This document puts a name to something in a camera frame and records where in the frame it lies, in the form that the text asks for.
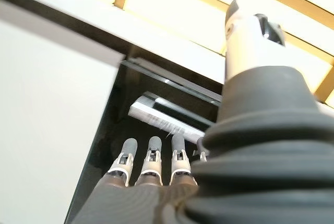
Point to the white cabinet door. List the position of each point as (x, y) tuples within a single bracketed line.
[(47, 117)]

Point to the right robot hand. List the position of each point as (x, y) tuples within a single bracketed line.
[(261, 161)]

